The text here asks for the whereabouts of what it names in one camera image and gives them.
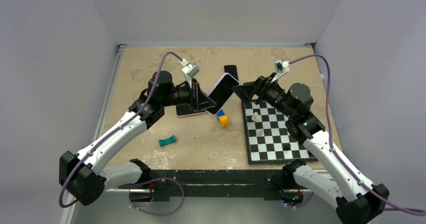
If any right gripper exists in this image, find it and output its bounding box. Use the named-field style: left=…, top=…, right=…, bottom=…
left=231, top=72, right=295, bottom=119

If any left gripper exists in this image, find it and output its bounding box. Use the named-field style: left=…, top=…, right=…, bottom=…
left=160, top=77, right=216, bottom=111

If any lilac phone case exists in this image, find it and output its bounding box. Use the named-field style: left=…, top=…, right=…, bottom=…
left=205, top=73, right=240, bottom=117

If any black phone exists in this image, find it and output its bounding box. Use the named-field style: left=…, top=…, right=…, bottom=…
left=206, top=74, right=239, bottom=115

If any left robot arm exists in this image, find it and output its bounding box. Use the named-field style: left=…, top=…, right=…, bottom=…
left=59, top=71, right=217, bottom=207

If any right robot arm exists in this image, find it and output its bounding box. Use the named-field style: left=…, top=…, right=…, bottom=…
left=232, top=76, right=389, bottom=223

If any blue and orange block toy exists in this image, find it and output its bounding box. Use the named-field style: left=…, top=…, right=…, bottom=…
left=216, top=109, right=229, bottom=128

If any white chess piece left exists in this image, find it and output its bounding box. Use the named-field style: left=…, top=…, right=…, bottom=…
left=251, top=112, right=258, bottom=122

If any teal curved piece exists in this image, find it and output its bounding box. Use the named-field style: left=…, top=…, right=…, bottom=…
left=158, top=135, right=177, bottom=147

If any chessboard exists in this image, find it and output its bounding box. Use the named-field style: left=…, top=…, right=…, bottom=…
left=241, top=101, right=317, bottom=165

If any black chess piece lower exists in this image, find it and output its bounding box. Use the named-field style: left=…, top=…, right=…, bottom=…
left=282, top=144, right=291, bottom=151

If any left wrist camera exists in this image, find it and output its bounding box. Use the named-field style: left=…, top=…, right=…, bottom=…
left=181, top=58, right=200, bottom=87

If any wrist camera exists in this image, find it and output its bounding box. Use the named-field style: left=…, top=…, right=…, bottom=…
left=181, top=58, right=200, bottom=87
left=271, top=59, right=290, bottom=82

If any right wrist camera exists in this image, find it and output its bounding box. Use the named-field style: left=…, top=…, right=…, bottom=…
left=271, top=59, right=290, bottom=82

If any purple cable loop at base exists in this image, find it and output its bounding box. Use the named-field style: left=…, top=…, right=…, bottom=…
left=129, top=177, right=186, bottom=216

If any black base frame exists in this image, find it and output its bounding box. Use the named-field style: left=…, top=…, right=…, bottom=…
left=128, top=169, right=310, bottom=205

